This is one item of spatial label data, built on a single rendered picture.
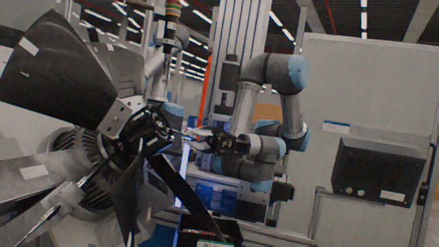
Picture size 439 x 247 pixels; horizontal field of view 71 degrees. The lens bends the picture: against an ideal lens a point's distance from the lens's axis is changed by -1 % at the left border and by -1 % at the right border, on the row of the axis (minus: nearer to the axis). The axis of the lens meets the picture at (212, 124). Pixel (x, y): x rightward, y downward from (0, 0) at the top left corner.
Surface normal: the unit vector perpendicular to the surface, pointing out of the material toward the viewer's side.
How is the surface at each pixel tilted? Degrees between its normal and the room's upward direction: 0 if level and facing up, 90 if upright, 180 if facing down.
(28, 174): 50
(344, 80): 90
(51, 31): 72
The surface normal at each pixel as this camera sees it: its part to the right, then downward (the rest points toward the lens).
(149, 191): 0.22, 0.66
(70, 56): 0.82, -0.06
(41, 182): 0.84, -0.51
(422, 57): -0.22, 0.04
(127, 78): 0.33, -0.65
